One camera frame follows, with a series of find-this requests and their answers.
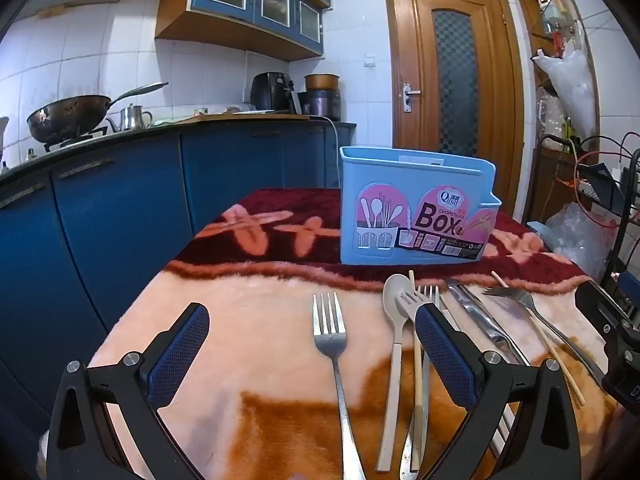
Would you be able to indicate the blue wall cabinet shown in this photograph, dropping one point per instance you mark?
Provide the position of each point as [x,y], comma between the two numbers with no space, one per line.
[225,15]

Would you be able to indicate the white wall switch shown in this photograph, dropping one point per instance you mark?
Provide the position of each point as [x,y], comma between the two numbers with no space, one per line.
[370,60]

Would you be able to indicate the beige plastic spoon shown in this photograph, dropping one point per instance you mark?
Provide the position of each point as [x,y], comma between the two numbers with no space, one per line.
[397,287]

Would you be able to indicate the black air fryer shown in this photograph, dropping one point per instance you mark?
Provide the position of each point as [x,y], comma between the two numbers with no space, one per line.
[267,91]

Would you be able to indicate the steel knife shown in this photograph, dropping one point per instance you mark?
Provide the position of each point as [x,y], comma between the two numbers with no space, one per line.
[475,310]

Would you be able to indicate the brown pot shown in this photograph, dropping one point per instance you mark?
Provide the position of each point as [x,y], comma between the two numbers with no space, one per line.
[322,82]

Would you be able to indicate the wooden wall shelf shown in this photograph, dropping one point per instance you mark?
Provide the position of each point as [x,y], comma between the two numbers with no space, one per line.
[530,5]

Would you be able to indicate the printed plush blanket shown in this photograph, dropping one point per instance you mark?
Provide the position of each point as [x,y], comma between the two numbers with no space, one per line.
[260,320]

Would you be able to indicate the steel kettle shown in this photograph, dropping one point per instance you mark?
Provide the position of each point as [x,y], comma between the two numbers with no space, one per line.
[132,119]

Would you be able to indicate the dark blue case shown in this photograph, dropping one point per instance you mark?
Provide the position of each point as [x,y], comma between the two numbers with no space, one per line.
[600,182]

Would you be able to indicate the black wok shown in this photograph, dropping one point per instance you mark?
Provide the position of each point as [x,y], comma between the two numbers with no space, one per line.
[65,117]

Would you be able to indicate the gas stove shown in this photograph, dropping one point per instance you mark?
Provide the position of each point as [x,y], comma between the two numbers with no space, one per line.
[75,141]

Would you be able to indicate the wooden door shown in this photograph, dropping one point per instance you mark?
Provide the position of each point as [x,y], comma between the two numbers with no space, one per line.
[415,45]

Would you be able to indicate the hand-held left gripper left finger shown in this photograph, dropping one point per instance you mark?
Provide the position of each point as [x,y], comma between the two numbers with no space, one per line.
[182,345]

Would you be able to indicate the blue base cabinets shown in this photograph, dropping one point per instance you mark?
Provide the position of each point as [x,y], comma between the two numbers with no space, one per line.
[125,210]

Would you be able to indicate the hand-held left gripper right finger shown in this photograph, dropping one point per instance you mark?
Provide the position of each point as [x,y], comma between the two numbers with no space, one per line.
[442,355]

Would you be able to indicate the wooden chopstick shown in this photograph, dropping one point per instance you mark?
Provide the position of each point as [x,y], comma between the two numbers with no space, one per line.
[417,385]
[542,340]

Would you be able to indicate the clear plastic bag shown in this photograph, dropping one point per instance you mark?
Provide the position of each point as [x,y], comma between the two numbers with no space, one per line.
[575,235]

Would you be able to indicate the beige plastic fork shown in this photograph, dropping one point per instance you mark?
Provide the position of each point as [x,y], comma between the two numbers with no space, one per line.
[410,305]

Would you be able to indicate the light blue utensil box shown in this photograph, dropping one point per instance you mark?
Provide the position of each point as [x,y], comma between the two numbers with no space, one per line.
[380,175]

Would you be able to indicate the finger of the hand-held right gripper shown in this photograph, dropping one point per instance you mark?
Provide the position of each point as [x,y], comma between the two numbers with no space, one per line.
[602,312]

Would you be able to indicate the light blue plastic lid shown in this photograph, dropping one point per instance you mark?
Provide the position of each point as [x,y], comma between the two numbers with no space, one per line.
[540,232]

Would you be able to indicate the steel fork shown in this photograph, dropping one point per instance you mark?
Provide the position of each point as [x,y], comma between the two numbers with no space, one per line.
[429,297]
[330,345]
[520,300]

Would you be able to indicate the white plastic bag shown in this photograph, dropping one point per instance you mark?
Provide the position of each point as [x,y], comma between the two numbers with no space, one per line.
[570,90]

